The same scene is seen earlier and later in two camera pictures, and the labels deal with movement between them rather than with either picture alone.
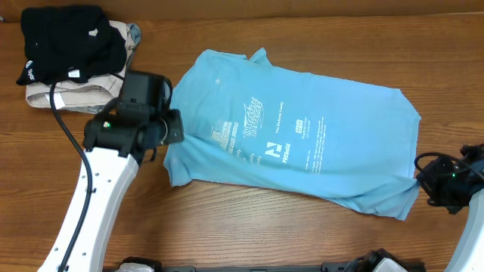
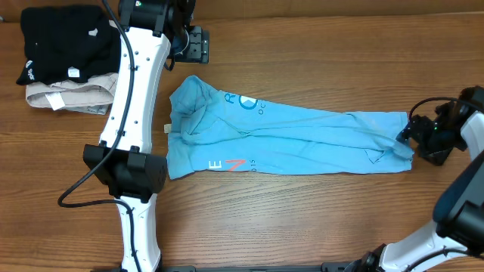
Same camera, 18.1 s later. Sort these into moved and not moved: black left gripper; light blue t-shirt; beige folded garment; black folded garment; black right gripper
Moved: black right gripper; black left gripper; light blue t-shirt
Not moved: beige folded garment; black folded garment
